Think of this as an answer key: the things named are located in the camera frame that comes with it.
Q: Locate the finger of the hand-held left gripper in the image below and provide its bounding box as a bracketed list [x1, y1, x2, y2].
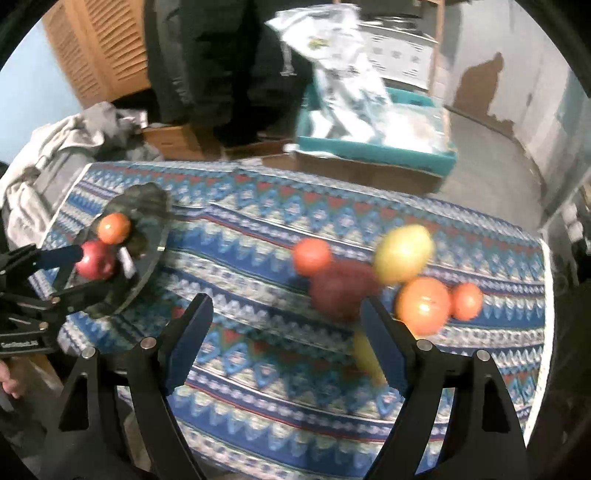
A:
[7, 244, 85, 278]
[44, 279, 112, 319]

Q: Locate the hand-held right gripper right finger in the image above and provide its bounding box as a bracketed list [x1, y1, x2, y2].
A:
[360, 299, 529, 480]

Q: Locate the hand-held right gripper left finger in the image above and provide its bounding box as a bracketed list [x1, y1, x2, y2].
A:
[28, 294, 214, 480]

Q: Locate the large orange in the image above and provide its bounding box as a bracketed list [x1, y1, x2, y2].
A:
[396, 277, 451, 337]

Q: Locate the black glass plate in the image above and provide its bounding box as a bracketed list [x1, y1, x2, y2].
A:
[65, 182, 172, 320]

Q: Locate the person's left hand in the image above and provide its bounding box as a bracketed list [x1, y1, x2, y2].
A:
[0, 362, 24, 398]

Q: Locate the yellow lemon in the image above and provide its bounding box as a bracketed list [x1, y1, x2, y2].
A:
[353, 332, 387, 387]

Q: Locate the dark red apple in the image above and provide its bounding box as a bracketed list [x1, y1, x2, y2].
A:
[308, 262, 382, 324]

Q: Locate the yellow-green apple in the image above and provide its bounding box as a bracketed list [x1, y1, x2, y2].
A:
[372, 224, 435, 285]

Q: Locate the small orange tangerine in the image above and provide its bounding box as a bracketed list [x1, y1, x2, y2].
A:
[450, 282, 484, 322]

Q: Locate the grey cloth pile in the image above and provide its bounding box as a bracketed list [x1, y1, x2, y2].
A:
[0, 102, 164, 252]

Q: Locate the small orange-red tomato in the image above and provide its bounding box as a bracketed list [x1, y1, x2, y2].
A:
[293, 237, 332, 276]

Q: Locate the blue patterned tablecloth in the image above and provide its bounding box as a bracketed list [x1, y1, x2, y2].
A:
[39, 159, 555, 480]

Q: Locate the small brown cardboard box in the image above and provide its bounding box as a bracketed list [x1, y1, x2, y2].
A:
[142, 124, 206, 161]

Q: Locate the brown cardboard sheet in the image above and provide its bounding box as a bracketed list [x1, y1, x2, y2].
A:
[261, 150, 445, 197]

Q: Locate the teal cardboard box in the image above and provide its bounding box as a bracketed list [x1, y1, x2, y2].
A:
[294, 87, 459, 177]

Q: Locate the wooden louvered panel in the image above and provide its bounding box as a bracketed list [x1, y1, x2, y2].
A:
[43, 0, 154, 105]

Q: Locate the dark hanging clothing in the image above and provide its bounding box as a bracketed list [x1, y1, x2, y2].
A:
[145, 0, 315, 146]

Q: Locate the white printed rice bag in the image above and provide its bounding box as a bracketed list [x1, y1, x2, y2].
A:
[265, 4, 393, 145]

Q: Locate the white patterned box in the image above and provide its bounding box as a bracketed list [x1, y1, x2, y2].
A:
[358, 16, 437, 89]

